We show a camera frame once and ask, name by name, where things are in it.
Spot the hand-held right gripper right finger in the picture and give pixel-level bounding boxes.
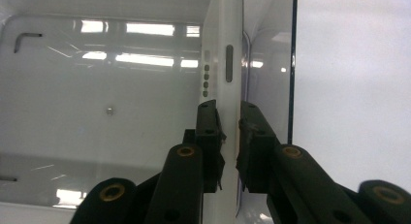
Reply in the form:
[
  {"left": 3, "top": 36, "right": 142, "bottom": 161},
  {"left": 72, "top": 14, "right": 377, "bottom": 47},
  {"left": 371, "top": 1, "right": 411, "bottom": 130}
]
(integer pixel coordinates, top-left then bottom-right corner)
[{"left": 235, "top": 100, "right": 282, "bottom": 195}]

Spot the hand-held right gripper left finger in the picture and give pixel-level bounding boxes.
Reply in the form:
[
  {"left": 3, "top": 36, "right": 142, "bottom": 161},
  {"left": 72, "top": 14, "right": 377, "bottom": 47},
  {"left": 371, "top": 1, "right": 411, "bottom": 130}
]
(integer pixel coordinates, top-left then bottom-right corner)
[{"left": 182, "top": 99, "right": 228, "bottom": 195}]

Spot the clear grey plastic box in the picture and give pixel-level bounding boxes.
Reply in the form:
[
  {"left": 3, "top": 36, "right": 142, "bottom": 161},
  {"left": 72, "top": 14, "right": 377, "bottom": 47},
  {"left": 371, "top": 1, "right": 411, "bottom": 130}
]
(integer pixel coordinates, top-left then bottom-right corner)
[{"left": 0, "top": 0, "right": 299, "bottom": 224}]

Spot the white table mat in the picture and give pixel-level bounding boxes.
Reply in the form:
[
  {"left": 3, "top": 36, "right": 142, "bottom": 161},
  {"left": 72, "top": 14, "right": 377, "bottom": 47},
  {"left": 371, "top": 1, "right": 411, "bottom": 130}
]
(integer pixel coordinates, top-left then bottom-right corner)
[{"left": 296, "top": 0, "right": 411, "bottom": 194}]

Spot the small hex key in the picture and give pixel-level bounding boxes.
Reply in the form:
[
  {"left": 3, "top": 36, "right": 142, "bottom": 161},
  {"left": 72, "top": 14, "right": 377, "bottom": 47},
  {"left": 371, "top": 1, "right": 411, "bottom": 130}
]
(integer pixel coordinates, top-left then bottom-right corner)
[{"left": 13, "top": 32, "right": 44, "bottom": 54}]

